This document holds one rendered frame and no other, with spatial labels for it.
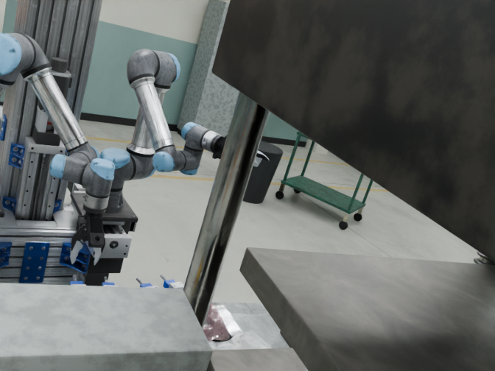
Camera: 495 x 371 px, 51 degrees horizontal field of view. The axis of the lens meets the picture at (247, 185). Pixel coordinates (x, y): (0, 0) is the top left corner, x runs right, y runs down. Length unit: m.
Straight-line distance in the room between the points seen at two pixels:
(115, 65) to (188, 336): 6.56
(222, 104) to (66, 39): 5.47
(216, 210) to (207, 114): 6.47
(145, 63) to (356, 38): 1.48
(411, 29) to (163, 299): 0.55
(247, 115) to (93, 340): 0.42
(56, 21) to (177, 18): 5.42
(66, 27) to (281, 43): 1.46
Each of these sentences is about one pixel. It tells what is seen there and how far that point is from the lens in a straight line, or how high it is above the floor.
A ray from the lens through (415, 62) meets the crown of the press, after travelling 0.50.
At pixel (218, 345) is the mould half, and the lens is 1.77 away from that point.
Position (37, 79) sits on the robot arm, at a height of 1.53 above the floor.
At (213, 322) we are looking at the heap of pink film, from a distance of 1.89.
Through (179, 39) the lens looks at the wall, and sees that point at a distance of 7.51.
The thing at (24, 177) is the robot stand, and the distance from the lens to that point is 2.16.
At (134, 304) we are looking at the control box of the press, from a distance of 0.83.
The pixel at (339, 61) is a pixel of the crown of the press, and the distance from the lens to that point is 0.60.
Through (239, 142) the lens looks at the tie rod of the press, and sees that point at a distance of 0.89.
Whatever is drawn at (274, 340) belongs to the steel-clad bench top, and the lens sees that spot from 2.09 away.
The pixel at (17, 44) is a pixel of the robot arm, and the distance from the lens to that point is 1.72.
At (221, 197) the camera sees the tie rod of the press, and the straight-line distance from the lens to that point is 0.93.
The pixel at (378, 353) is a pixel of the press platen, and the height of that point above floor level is 1.54.
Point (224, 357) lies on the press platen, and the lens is 1.08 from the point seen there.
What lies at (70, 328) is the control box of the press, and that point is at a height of 1.47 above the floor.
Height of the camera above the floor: 1.92
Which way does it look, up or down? 18 degrees down
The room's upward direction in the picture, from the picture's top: 17 degrees clockwise
